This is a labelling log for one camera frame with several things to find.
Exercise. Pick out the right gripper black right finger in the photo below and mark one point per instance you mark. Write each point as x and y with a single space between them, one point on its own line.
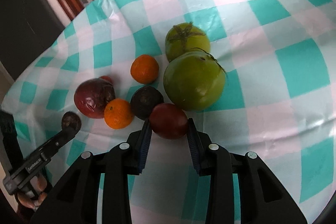
211 159

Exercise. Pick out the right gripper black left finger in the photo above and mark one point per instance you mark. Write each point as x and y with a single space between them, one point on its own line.
124 159

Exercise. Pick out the dark brown passion fruit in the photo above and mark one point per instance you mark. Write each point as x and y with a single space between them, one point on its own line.
71 120

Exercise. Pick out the large dark red pomegranate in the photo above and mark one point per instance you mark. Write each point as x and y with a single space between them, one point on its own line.
92 96

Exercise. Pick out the large green tomato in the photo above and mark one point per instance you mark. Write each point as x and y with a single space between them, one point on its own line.
195 80

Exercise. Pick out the left hand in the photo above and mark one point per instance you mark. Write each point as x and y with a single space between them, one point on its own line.
36 193

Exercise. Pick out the orange mandarin near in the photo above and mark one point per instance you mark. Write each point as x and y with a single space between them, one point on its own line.
118 114

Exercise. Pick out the orange mandarin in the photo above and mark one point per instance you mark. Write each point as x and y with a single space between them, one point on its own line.
145 69
118 114

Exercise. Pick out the dark purple passion fruit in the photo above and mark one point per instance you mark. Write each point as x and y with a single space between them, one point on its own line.
144 100

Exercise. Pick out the small red tomato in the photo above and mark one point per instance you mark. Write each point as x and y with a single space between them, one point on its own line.
107 78

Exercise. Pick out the orange mandarin far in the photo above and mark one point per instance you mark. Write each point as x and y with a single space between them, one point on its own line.
145 69

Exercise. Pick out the small green tomato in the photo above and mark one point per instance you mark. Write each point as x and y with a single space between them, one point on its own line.
185 37

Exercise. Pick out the teal pink checkered tablecloth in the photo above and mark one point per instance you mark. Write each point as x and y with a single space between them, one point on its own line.
279 96

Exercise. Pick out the black refrigerator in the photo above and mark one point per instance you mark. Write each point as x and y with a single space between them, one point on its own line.
28 28

